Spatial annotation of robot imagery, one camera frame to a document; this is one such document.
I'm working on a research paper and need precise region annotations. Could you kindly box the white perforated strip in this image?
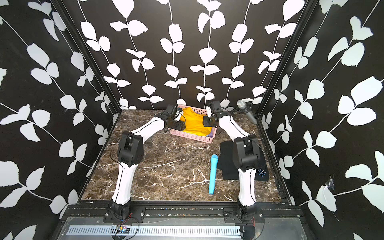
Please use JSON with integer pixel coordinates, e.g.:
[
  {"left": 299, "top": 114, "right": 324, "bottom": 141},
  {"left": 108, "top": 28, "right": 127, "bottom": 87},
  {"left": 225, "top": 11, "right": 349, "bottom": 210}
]
[{"left": 64, "top": 225, "right": 242, "bottom": 238}]

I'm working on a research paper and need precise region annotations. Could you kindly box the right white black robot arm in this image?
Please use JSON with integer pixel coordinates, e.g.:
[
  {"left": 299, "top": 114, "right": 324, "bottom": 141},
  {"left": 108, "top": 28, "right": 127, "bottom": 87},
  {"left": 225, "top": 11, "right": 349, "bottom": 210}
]
[{"left": 203, "top": 110, "right": 260, "bottom": 222}]

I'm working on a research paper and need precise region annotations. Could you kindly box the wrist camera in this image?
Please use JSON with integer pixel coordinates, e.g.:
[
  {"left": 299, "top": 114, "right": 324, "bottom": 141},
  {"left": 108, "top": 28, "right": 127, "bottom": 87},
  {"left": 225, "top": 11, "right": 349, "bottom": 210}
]
[
  {"left": 165, "top": 105, "right": 183, "bottom": 119},
  {"left": 209, "top": 101, "right": 223, "bottom": 115}
]

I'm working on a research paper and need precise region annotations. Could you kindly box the black folded t-shirt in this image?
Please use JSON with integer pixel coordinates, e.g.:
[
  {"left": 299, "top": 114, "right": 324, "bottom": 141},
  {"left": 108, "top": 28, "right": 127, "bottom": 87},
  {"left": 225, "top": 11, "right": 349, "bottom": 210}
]
[{"left": 217, "top": 141, "right": 270, "bottom": 182}]

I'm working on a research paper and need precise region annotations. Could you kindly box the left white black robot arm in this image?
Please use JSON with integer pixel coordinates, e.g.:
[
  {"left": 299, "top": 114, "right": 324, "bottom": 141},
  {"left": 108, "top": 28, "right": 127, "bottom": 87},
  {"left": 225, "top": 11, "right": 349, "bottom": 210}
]
[{"left": 108, "top": 105, "right": 186, "bottom": 220}]

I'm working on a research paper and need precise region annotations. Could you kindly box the purple t-shirt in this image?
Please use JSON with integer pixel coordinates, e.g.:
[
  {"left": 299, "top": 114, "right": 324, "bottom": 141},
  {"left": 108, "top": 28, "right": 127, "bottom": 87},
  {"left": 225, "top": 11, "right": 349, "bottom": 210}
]
[{"left": 207, "top": 127, "right": 217, "bottom": 138}]

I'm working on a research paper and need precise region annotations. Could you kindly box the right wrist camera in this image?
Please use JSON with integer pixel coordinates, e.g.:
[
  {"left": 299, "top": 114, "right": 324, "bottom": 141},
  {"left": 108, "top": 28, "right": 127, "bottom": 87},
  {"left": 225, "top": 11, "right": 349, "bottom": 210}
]
[{"left": 209, "top": 101, "right": 223, "bottom": 115}]

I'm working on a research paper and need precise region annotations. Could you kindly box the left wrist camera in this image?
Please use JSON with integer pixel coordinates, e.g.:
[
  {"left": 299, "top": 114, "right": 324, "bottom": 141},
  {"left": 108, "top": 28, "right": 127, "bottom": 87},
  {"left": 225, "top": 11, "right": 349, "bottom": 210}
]
[{"left": 165, "top": 105, "right": 183, "bottom": 119}]

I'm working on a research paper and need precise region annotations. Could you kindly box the yellow t-shirt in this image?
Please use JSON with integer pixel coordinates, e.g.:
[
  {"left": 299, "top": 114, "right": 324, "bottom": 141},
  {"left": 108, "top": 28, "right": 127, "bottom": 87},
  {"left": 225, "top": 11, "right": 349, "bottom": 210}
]
[{"left": 181, "top": 108, "right": 212, "bottom": 137}]

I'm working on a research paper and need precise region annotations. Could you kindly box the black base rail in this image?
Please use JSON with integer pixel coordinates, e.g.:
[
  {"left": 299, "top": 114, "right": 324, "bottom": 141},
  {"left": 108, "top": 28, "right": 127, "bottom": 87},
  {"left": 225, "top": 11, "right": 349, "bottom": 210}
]
[{"left": 61, "top": 201, "right": 305, "bottom": 225}]

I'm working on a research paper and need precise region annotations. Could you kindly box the pink plastic basket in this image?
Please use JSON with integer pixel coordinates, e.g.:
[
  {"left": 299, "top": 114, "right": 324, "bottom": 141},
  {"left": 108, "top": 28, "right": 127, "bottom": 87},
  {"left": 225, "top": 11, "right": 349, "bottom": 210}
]
[{"left": 170, "top": 105, "right": 217, "bottom": 144}]

